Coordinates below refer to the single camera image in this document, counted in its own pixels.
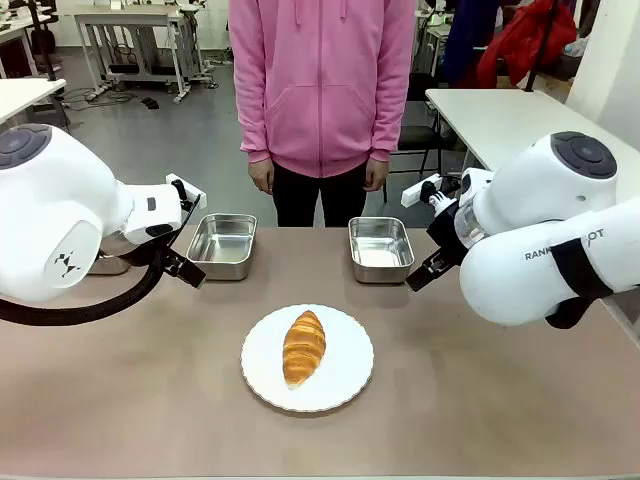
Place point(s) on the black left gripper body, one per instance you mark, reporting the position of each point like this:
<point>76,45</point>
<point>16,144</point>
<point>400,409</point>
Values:
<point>164,252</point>

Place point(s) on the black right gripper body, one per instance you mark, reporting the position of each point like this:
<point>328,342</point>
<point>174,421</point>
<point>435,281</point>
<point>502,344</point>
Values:
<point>447,235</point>

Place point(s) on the person's left forearm pink sleeve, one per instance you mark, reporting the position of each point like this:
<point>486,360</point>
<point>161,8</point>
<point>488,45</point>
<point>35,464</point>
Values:
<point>392,125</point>

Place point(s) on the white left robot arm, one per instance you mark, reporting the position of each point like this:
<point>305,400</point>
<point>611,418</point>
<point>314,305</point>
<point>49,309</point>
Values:
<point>50,210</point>

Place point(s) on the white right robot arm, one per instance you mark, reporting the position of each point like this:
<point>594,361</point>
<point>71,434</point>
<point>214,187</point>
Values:
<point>525,280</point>

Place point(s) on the person's right forearm pink sleeve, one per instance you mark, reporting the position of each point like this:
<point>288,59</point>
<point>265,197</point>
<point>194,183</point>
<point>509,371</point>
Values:
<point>252,125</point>

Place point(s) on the steel rectangular container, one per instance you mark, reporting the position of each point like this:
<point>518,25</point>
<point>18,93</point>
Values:
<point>110,265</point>
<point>380,247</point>
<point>222,245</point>

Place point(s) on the golden brown bread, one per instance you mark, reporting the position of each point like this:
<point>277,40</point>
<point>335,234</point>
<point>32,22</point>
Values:
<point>302,350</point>

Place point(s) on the person's left hand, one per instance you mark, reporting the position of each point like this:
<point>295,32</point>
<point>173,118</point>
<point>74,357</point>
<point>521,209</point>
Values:
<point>376,175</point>

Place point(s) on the person's right hand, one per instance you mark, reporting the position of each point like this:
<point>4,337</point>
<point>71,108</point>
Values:
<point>261,175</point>

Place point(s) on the black chair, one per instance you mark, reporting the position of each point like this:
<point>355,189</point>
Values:
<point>417,135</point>

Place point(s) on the white scalloped plate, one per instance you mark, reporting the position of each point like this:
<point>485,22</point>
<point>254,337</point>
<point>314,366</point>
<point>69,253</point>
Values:
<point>345,360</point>

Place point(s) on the large white table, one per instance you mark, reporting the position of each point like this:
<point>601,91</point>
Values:
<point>500,120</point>

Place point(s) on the black trousers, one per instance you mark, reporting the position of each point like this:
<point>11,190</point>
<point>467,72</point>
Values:
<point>300,200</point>

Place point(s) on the black floor box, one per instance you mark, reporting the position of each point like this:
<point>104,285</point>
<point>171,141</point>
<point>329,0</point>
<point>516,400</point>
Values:
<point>150,103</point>

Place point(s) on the dark blue garment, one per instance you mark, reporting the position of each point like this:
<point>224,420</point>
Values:
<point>465,45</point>

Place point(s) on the pink hoodie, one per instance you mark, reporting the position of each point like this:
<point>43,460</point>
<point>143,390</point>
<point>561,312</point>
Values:
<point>320,90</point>

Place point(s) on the red jacket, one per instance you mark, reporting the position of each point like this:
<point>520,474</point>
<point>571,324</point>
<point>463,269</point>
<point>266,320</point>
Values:
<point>525,40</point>

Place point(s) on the white side table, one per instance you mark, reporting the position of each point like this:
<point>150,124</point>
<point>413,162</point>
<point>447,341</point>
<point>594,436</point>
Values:
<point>25,95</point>

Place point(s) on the black pole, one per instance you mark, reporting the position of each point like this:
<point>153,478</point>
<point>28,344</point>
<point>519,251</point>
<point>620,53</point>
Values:
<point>542,45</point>

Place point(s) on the grey metal desk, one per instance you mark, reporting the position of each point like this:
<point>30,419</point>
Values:
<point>125,17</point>

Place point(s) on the black stand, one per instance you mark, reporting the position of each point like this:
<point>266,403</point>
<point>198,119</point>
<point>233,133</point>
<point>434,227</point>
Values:
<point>44,42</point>

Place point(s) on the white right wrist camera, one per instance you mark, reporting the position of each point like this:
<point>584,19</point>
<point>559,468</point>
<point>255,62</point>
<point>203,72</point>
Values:
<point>412,194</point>

